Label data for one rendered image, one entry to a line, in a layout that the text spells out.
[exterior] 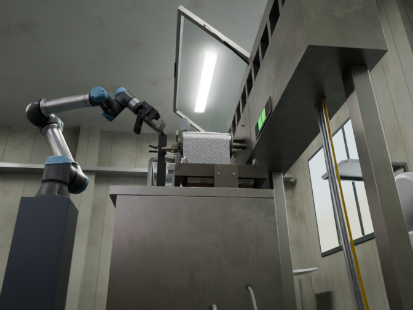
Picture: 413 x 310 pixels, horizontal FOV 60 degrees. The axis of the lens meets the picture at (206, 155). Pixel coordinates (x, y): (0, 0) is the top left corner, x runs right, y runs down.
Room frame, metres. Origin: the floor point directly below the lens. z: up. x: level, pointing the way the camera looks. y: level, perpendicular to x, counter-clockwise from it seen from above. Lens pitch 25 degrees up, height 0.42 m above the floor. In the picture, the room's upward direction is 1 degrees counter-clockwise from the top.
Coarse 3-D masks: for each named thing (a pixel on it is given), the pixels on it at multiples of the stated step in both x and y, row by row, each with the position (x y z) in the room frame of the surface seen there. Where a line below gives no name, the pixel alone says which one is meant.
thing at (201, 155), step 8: (184, 152) 1.61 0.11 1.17; (192, 152) 1.62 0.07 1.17; (200, 152) 1.62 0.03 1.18; (208, 152) 1.63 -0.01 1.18; (216, 152) 1.63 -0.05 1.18; (224, 152) 1.64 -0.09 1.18; (192, 160) 1.62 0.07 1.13; (200, 160) 1.62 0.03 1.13; (208, 160) 1.63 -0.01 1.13; (216, 160) 1.63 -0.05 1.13; (224, 160) 1.64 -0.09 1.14
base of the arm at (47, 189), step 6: (42, 180) 1.52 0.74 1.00; (48, 180) 1.51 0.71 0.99; (54, 180) 1.51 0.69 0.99; (60, 180) 1.52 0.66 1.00; (42, 186) 1.51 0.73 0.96; (48, 186) 1.50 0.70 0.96; (54, 186) 1.51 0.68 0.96; (60, 186) 1.53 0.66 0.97; (66, 186) 1.56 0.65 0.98; (42, 192) 1.50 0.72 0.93; (48, 192) 1.49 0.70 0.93; (54, 192) 1.50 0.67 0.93; (60, 192) 1.53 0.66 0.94; (66, 192) 1.55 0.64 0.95
